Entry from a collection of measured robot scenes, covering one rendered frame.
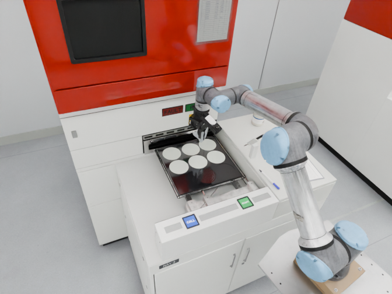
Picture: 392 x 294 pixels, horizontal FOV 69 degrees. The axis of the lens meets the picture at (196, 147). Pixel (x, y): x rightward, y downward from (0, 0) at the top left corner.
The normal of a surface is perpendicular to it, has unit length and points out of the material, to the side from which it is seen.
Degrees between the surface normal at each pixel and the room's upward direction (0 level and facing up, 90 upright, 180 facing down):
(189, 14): 90
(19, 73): 90
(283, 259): 0
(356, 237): 9
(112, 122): 90
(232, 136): 0
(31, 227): 0
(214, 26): 90
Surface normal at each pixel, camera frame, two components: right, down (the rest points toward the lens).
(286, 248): 0.07, -0.75
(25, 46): 0.40, 0.62
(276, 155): -0.88, 0.17
